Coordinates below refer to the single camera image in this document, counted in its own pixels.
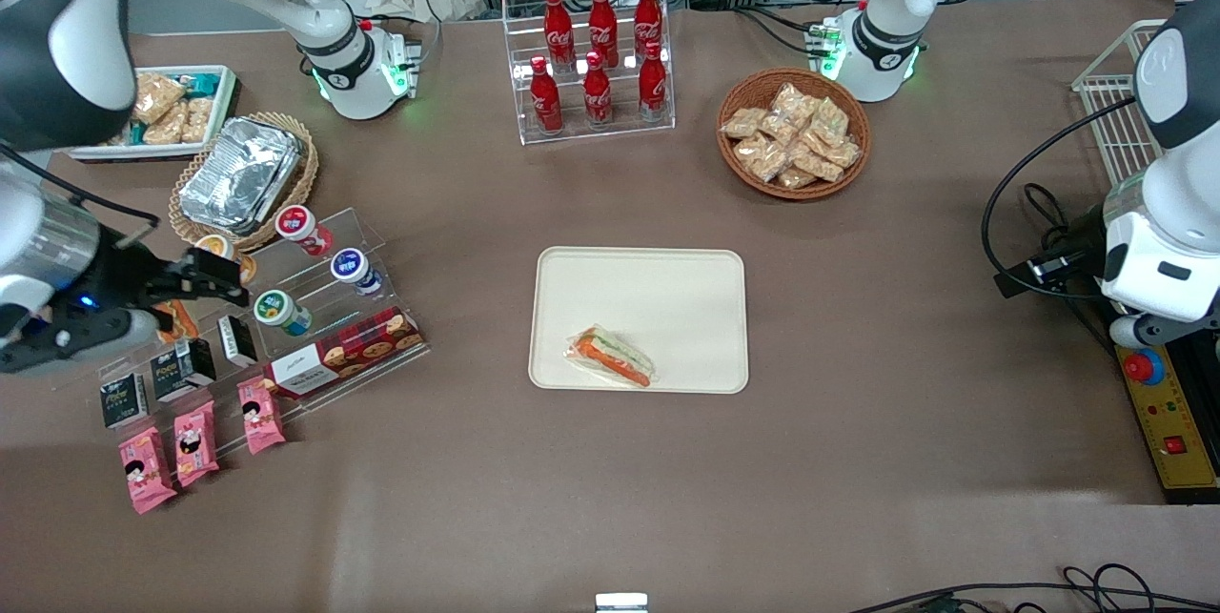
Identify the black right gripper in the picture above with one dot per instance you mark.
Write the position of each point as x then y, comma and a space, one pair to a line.
122, 272

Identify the triangle sandwich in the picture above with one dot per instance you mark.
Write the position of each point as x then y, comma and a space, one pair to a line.
181, 320
612, 357

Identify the upright wrapped triangle sandwich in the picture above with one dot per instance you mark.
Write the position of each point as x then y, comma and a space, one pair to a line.
181, 320

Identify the beige rectangular tray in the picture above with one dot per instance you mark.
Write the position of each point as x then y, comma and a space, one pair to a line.
639, 298

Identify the orange lid yogurt cup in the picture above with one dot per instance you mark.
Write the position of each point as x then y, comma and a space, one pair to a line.
212, 243

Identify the small black carton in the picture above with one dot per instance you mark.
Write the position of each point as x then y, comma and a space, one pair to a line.
183, 370
124, 400
236, 340

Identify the green lid yogurt cup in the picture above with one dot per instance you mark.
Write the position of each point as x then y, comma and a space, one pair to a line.
281, 312

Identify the silver foil container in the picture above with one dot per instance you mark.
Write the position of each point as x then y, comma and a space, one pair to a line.
238, 174

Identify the red lid yogurt cup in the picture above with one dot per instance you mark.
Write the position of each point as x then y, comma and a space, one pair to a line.
303, 230

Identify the clear acrylic tiered stand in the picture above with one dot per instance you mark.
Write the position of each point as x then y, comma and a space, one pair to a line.
324, 308

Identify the oval wicker basket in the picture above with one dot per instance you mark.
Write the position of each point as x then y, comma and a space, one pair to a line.
300, 184

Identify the pink cartoon snack pack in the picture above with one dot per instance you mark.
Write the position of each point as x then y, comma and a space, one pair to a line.
259, 415
146, 470
195, 442

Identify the puffed rice cracker pack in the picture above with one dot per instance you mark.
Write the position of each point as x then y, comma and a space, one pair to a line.
157, 96
197, 117
167, 129

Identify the blue lid yogurt cup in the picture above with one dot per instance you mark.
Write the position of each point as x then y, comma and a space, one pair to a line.
355, 270

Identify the red plaid cookie box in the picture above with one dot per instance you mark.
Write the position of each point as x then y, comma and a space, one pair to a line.
343, 353

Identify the white rectangular snack bin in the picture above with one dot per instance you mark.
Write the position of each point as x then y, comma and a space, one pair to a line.
224, 98

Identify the teal snack packet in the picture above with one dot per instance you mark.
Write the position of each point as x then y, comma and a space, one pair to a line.
202, 82

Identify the red cola bottle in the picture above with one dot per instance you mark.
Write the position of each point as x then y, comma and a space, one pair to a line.
602, 24
648, 18
598, 94
653, 85
546, 100
559, 30

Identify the clear acrylic bottle rack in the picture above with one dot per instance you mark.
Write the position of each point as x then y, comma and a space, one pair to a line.
591, 132

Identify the clear-wrapped beige snack pack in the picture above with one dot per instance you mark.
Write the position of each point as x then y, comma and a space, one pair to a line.
816, 163
743, 123
830, 121
762, 157
793, 103
843, 153
797, 178

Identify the round brown wicker basket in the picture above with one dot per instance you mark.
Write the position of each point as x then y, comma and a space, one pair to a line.
753, 89

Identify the black machine with yellow panel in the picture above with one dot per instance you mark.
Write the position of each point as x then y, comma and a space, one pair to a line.
1158, 432

